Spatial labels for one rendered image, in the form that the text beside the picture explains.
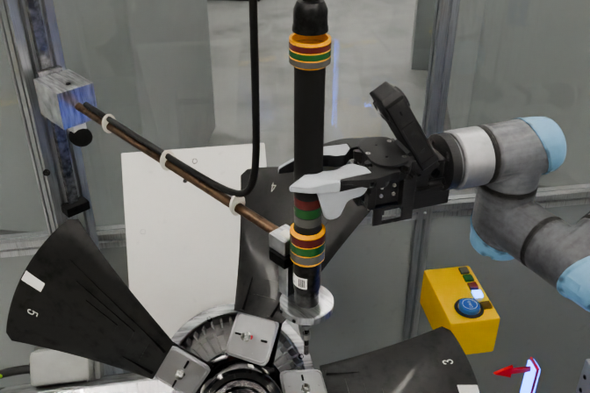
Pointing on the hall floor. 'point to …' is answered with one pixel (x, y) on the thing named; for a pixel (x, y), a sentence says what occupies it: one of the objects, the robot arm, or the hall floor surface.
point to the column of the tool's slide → (26, 95)
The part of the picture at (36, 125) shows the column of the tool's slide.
